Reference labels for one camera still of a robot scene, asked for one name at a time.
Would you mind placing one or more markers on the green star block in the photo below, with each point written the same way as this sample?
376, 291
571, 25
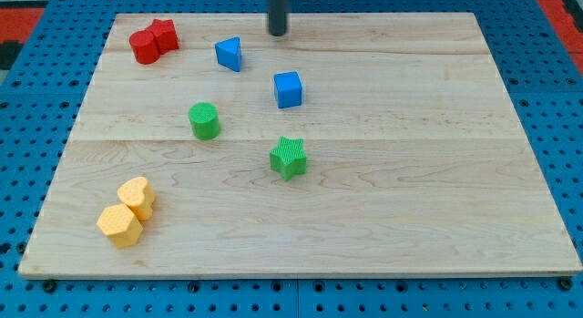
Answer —
288, 158

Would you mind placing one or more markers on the red star block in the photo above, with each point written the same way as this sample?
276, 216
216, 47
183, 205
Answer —
165, 35

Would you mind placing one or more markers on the wooden board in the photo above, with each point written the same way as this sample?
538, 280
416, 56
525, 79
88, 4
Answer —
418, 165

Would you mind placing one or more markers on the blue cube block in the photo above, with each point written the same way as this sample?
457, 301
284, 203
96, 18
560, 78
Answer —
288, 89

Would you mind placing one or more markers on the green cylinder block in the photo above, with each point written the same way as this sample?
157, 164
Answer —
204, 120

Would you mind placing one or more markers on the blue triangle block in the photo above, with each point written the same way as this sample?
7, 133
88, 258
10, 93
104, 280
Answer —
228, 53

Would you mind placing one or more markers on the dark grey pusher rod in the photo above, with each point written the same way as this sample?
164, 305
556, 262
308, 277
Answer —
277, 17

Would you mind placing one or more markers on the yellow heart block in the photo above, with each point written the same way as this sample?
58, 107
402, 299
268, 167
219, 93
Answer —
138, 195

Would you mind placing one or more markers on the red cylinder block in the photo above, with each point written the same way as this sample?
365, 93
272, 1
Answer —
144, 47

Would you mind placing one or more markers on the yellow hexagon block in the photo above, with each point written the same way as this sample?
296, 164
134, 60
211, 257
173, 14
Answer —
120, 225

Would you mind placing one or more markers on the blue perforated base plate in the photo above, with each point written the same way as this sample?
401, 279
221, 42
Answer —
43, 91

